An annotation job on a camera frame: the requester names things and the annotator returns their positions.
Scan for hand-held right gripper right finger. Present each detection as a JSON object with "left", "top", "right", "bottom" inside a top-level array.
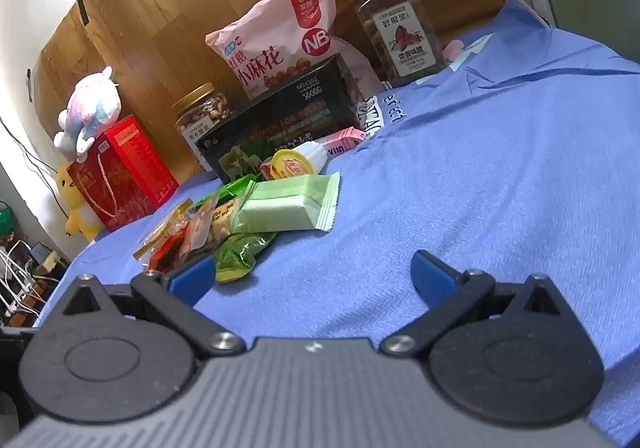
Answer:
[{"left": 381, "top": 250, "right": 568, "bottom": 359}]

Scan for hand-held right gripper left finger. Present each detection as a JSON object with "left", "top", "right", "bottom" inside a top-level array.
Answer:
[{"left": 62, "top": 255, "right": 246, "bottom": 361}]

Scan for dark green snack packet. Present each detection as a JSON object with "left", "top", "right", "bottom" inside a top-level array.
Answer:
[{"left": 214, "top": 231, "right": 278, "bottom": 284}]

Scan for pale green wafer packet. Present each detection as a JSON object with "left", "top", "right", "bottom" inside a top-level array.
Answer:
[{"left": 231, "top": 171, "right": 342, "bottom": 234}]

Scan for clear red yellow snack packet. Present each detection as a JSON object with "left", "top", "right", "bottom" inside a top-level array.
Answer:
[{"left": 133, "top": 199, "right": 196, "bottom": 274}]

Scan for clear nut snack packet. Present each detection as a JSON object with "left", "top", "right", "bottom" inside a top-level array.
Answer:
[{"left": 177, "top": 198, "right": 238, "bottom": 261}]

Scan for bright green snack packet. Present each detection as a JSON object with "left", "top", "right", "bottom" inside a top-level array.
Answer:
[{"left": 195, "top": 173, "right": 262, "bottom": 209}]

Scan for blue bed sheet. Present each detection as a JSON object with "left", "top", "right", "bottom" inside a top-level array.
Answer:
[{"left": 35, "top": 0, "right": 640, "bottom": 448}]

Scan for red gift box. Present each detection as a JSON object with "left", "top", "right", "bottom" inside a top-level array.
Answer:
[{"left": 67, "top": 114, "right": 179, "bottom": 231}]

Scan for yellow plush toy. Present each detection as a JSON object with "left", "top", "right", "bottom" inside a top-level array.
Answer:
[{"left": 56, "top": 162, "right": 103, "bottom": 243}]

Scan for orange jelly cup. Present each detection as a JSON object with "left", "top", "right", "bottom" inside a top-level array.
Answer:
[{"left": 260, "top": 149, "right": 316, "bottom": 180}]

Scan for small pink carton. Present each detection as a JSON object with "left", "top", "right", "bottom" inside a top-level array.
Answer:
[{"left": 320, "top": 127, "right": 371, "bottom": 160}]

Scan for short gold-lid nut jar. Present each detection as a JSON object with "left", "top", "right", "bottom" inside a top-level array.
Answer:
[{"left": 171, "top": 82, "right": 233, "bottom": 144}]

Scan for white ribbed cup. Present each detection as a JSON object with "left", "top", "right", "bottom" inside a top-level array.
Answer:
[{"left": 300, "top": 140, "right": 329, "bottom": 174}]

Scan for black gift box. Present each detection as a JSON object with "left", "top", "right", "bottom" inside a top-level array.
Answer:
[{"left": 195, "top": 53, "right": 371, "bottom": 181}]

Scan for pink white plush toy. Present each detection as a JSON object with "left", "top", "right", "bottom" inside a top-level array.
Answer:
[{"left": 54, "top": 66, "right": 121, "bottom": 158}]

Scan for tall yellow-lid nut jar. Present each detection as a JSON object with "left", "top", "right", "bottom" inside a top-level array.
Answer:
[{"left": 345, "top": 0, "right": 446, "bottom": 88}]

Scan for pink snack bag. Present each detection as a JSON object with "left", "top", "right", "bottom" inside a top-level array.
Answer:
[{"left": 205, "top": 0, "right": 386, "bottom": 101}]

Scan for wooden headboard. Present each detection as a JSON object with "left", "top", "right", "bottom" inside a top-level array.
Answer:
[{"left": 32, "top": 0, "right": 506, "bottom": 179}]

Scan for power strip with white cables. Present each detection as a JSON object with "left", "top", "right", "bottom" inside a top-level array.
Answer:
[{"left": 0, "top": 238, "right": 66, "bottom": 326}]

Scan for black wall cable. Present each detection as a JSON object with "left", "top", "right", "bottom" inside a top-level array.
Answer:
[{"left": 0, "top": 118, "right": 66, "bottom": 179}]

